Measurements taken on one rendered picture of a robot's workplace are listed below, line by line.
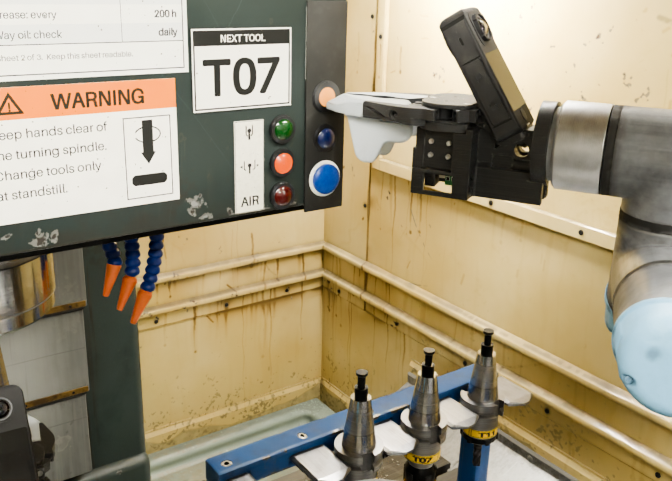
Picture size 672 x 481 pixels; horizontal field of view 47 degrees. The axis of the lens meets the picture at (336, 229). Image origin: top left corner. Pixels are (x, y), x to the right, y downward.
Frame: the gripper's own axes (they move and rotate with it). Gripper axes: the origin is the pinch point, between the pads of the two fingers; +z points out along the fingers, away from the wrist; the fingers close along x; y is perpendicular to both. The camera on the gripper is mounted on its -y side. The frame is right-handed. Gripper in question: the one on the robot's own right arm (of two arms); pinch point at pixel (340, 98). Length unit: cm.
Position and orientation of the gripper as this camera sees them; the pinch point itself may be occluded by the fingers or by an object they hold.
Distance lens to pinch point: 73.7
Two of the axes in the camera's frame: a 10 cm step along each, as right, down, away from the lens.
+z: -9.1, -1.6, 3.9
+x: 4.2, -2.7, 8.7
